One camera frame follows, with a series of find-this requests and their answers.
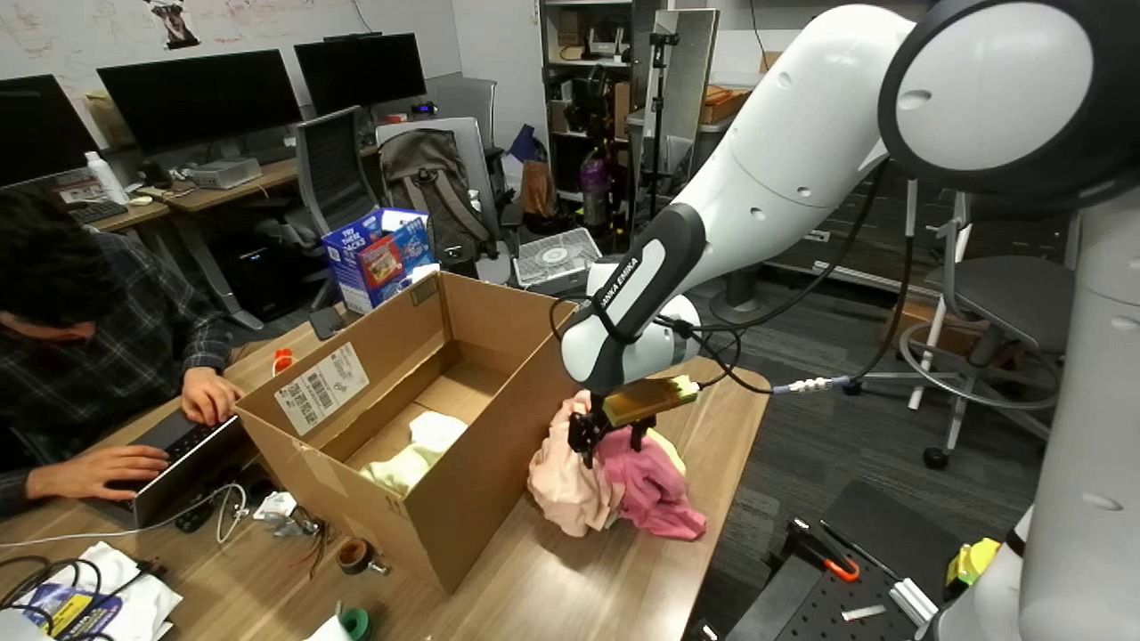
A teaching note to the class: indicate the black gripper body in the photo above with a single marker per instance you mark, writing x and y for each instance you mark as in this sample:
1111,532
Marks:
611,428

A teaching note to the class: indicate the peach shirt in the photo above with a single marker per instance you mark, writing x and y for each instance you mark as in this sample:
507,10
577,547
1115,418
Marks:
561,487

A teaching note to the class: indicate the pink shirt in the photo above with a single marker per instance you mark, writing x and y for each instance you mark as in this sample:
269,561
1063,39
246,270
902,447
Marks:
654,493

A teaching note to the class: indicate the light green towel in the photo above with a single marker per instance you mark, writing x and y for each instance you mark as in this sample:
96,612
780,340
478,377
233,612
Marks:
414,449

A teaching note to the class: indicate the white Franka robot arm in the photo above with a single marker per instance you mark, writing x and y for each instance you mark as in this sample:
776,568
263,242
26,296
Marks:
807,164

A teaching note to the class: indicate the brown cardboard box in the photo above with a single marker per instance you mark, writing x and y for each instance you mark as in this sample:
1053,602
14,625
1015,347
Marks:
465,502

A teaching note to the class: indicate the flat silver metal box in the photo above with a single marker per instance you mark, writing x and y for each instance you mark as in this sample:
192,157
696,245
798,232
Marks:
556,259

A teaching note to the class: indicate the person's left hand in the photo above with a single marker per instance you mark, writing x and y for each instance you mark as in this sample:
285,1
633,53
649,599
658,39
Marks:
212,392

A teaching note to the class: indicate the person's right hand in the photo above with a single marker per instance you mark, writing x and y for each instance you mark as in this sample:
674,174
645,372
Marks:
102,472

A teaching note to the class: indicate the yellow towel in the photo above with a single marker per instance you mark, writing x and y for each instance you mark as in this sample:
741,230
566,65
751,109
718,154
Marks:
667,455

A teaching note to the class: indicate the brown tape roll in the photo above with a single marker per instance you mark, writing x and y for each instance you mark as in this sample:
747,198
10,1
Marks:
361,557

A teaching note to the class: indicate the blue printed carton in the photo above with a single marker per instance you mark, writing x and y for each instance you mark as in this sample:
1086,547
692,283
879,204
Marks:
379,263

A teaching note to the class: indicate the dark drawer cabinet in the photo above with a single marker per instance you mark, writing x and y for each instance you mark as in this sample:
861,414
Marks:
855,254

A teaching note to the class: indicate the green tape roll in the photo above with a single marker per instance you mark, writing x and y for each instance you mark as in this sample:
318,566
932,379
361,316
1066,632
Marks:
358,625

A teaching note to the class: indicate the grey olive backpack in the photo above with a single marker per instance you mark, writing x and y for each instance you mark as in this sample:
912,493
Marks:
428,189

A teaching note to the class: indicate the black tripod stand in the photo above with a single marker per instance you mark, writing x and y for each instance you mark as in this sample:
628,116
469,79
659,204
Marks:
659,119

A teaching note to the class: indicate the small orange object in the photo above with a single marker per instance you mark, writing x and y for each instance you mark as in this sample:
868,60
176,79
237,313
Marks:
282,363

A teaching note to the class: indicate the short silver metal bar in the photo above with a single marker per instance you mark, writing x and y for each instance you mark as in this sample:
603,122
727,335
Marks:
912,602

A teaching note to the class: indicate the tall storage shelf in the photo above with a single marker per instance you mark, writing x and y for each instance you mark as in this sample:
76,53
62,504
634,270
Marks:
592,109

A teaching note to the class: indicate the yellow green safety button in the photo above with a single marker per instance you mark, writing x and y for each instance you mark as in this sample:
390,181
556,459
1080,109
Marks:
975,561

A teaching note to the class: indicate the black computer monitor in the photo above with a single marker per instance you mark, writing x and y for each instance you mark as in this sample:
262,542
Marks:
199,103
361,74
333,174
41,125

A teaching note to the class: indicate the black mesh office chair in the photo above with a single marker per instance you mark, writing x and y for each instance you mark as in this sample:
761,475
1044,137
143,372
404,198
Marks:
997,303

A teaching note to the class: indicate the grey laptop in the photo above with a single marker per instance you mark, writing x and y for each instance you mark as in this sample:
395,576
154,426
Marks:
191,475

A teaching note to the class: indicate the long wooden monitor desk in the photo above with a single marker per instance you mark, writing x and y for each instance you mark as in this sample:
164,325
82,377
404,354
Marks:
224,189

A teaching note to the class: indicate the grey computer keyboard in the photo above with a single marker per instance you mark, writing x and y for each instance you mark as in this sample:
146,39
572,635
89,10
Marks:
224,174

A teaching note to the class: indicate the person in plaid shirt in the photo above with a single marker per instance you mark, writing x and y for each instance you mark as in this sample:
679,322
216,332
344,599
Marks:
95,345

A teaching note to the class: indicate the white plastic bottle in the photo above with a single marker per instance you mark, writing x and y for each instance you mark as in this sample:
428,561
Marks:
109,181

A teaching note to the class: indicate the gold wrist camera bar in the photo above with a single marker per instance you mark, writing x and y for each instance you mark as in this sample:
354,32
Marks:
649,402

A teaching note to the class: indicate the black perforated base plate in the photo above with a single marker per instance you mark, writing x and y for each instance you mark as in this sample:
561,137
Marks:
807,612

